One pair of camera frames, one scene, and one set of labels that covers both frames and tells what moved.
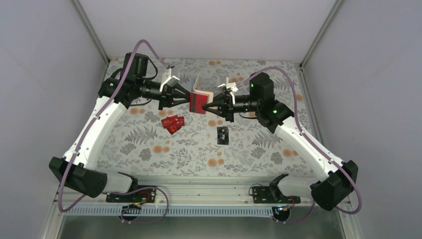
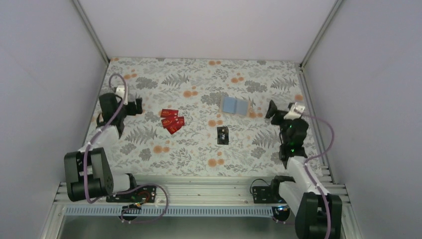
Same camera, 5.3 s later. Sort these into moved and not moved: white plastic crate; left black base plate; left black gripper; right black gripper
Moved: right black gripper; left black gripper
Not moved: left black base plate; white plastic crate
